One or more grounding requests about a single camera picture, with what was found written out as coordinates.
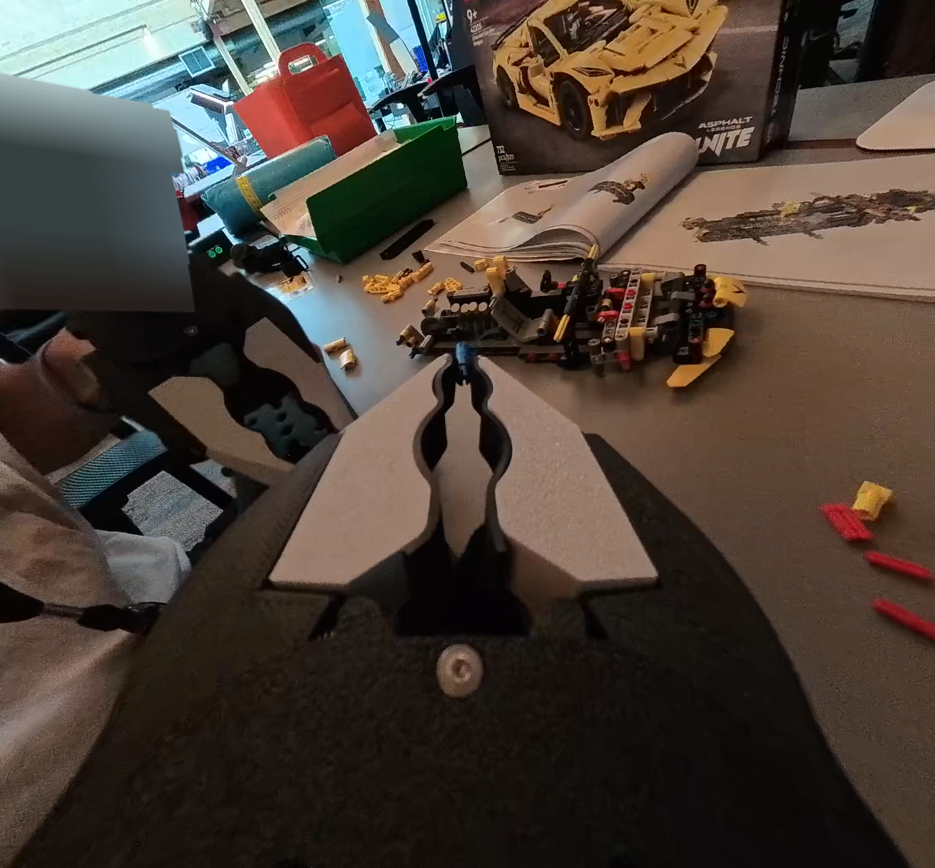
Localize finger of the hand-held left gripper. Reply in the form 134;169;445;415
243;316;357;432
148;362;295;483

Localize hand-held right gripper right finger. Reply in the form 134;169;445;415
477;358;660;600

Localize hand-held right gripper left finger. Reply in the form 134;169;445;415
269;355;451;589

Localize lego car chassis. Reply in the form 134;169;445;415
398;254;748;390

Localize pile of yellow lego pieces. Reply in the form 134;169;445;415
363;263;435;302

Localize black lego beam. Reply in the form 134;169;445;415
380;219;436;261

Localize scatter of small lego pins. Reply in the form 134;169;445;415
820;481;935;644

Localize lego set box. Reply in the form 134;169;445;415
449;0;813;175

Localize person's left hand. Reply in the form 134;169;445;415
0;331;111;478

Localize teal mesh chair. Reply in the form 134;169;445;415
55;430;236;555

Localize teal rolled mat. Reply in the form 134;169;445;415
201;136;337;237

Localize green cardboard box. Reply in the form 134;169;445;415
266;119;468;264

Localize red bag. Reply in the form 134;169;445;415
234;44;378;160

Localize person's white shirt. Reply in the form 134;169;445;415
0;437;192;868

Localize white sheet with car print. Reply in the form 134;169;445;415
599;152;935;301

